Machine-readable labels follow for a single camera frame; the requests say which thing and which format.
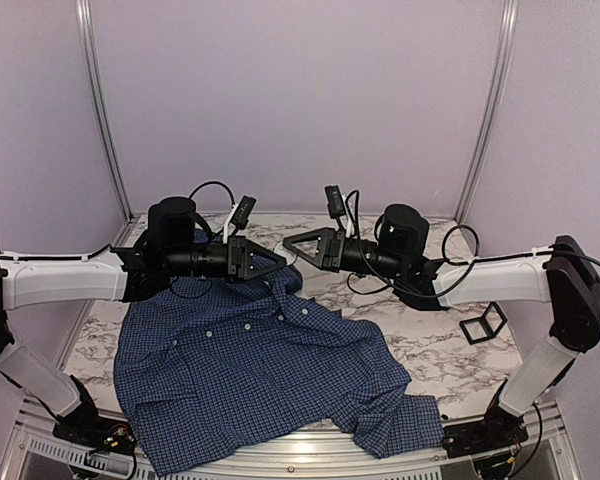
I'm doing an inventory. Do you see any aluminium front rail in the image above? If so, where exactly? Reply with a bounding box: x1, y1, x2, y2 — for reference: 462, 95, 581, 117
0, 399, 583, 479

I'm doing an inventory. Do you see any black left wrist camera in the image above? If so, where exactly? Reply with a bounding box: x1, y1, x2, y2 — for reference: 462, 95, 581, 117
228, 195, 257, 231

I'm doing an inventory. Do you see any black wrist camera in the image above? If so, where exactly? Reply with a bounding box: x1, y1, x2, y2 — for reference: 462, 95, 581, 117
228, 195, 257, 231
324, 185, 346, 219

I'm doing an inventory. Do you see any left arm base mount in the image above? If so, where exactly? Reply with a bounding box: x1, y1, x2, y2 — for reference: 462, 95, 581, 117
53, 375, 137, 455

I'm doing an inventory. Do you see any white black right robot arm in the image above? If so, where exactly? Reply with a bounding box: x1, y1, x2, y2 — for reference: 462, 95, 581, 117
282, 200, 600, 448

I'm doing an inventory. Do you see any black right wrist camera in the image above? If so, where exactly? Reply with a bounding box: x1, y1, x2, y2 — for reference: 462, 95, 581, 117
324, 185, 346, 219

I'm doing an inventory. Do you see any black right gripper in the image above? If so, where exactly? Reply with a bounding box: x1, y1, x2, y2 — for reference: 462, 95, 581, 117
282, 226, 406, 280

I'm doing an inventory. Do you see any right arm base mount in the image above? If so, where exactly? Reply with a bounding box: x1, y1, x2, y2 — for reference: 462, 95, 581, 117
441, 384, 529, 458

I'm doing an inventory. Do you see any white blue round brooch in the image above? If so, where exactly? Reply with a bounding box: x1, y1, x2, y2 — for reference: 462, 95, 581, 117
274, 243, 298, 266

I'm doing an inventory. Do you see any black frame stand near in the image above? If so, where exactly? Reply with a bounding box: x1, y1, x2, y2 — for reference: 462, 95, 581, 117
459, 302, 508, 345

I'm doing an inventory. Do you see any blue checked shirt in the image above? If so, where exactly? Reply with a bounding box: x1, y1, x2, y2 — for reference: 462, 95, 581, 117
113, 267, 444, 475

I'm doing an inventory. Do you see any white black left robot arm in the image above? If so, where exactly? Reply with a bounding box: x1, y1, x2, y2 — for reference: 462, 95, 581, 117
0, 196, 286, 445

